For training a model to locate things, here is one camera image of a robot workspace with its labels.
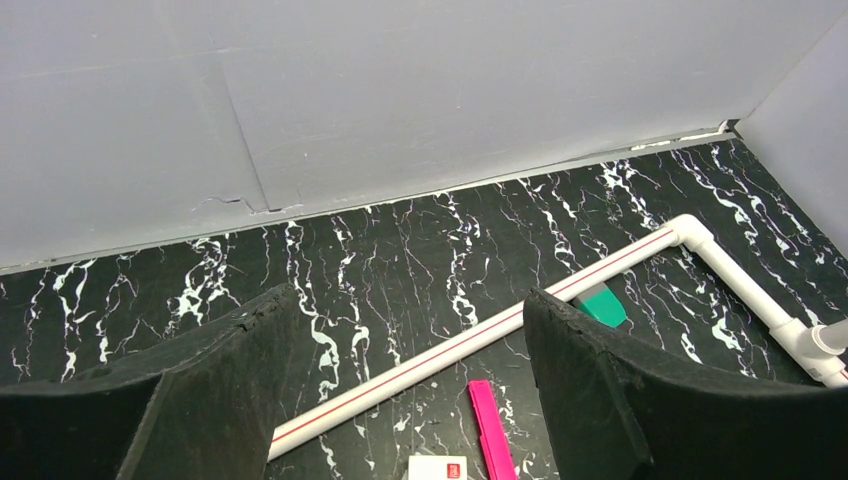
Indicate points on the pink rectangular bar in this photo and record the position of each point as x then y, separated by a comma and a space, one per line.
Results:
494, 443

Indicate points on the green square block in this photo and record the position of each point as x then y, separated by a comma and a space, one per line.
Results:
600, 303

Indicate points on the beige small cardboard box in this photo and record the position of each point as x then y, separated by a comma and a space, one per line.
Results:
436, 467

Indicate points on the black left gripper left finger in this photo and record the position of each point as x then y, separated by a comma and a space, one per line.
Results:
202, 405

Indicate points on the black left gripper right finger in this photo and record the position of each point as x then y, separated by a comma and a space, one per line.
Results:
616, 407

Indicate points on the white PVC pipe frame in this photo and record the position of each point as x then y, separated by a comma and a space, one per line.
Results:
817, 350

